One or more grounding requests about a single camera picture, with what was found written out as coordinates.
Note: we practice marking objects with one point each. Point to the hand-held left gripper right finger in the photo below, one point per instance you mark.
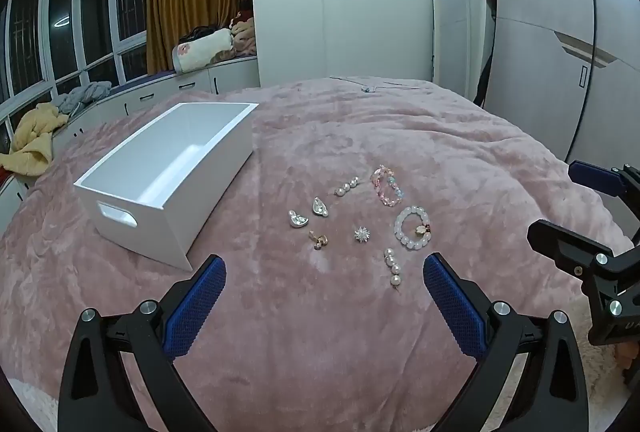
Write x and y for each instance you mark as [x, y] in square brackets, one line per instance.
[455, 307]

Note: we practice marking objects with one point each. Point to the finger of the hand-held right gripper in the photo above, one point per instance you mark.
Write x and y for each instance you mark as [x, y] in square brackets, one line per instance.
[595, 177]
[565, 244]

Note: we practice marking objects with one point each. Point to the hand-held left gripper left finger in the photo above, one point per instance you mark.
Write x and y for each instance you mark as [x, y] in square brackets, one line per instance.
[197, 307]

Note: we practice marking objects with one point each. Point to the pearl drop earring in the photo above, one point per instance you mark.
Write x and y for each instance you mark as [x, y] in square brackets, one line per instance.
[396, 281]
[343, 190]

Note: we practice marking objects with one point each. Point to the silver starburst brooch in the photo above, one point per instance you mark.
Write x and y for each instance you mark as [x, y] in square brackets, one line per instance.
[361, 234]

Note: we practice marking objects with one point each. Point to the white storage box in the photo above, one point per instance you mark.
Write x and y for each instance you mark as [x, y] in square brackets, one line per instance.
[215, 177]

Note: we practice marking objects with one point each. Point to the silver teardrop earring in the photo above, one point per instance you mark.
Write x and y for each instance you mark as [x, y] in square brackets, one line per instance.
[318, 208]
[298, 220]

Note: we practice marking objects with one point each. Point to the small gold earring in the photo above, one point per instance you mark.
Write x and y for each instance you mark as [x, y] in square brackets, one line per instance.
[318, 240]

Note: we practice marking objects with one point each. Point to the pink fluffy blanket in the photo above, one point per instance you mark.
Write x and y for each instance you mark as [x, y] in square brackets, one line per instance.
[450, 136]

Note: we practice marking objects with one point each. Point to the grey wardrobe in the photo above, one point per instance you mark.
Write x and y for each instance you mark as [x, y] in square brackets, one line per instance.
[545, 21]

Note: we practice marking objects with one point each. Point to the white standing mirror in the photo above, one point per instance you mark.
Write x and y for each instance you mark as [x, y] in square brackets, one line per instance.
[450, 31]

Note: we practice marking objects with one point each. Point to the yellow crumpled cloth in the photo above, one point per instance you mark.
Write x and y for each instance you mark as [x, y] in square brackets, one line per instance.
[35, 131]

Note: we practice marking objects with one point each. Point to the grey crumpled cloth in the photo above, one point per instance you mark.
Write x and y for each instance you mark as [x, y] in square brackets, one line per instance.
[82, 96]

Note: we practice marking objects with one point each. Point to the white floral pillow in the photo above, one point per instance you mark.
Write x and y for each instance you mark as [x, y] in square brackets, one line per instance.
[205, 49]

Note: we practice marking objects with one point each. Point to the pile of clothes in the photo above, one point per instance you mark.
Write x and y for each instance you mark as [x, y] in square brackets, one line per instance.
[244, 34]

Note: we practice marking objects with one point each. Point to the large window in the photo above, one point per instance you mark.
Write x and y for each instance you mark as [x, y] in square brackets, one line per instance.
[65, 21]

